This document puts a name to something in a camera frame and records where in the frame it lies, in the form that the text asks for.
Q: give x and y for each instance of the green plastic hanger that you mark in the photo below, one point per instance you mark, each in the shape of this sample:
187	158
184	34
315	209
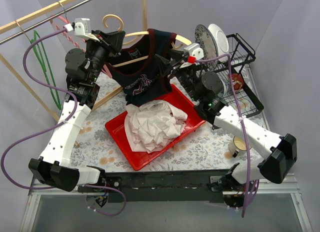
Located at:
42	57

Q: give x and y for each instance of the red plastic tray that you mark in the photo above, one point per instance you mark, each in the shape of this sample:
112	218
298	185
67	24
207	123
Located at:
139	160

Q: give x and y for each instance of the white plate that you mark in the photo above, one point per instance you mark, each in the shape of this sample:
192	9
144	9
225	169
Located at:
220	39

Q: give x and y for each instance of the black wire dish rack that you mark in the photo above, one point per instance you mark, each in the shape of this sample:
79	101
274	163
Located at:
241	54

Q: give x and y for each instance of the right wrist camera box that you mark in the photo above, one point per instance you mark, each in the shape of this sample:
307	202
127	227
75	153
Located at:
194	53

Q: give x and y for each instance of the white tank top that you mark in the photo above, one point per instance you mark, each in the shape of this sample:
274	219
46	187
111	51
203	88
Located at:
159	116
141	141

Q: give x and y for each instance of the floral table mat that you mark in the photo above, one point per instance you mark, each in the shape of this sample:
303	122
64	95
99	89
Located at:
205	148

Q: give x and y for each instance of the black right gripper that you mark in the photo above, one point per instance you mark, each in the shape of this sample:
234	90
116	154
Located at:
172	64

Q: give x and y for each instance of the blue patterned bowl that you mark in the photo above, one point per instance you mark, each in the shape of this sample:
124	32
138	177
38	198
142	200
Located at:
225	88

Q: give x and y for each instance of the wooden clothes rack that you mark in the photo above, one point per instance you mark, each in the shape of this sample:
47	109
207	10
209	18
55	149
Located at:
20	113

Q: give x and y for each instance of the pink plastic hanger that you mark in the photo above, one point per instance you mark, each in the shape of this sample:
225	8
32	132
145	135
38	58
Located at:
58	24

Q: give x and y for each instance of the cream ceramic cup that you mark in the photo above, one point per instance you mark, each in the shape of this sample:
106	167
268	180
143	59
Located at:
237	147

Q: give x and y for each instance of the navy basketball jersey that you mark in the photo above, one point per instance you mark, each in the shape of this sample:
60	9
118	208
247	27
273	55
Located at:
137	71

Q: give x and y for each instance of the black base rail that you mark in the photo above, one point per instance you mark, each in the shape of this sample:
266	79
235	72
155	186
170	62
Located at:
172	186

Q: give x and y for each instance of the red patterned bowl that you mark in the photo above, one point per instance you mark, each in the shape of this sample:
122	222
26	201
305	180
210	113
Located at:
237	82

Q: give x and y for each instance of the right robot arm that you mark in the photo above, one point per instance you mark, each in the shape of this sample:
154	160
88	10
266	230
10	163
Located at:
277	153

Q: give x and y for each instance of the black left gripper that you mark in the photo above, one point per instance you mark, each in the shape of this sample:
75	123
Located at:
106	42

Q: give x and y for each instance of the blue floral plate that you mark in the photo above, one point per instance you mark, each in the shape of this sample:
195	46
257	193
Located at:
206	41

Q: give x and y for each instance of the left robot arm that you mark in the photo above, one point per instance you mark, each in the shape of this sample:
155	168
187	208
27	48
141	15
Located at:
82	67

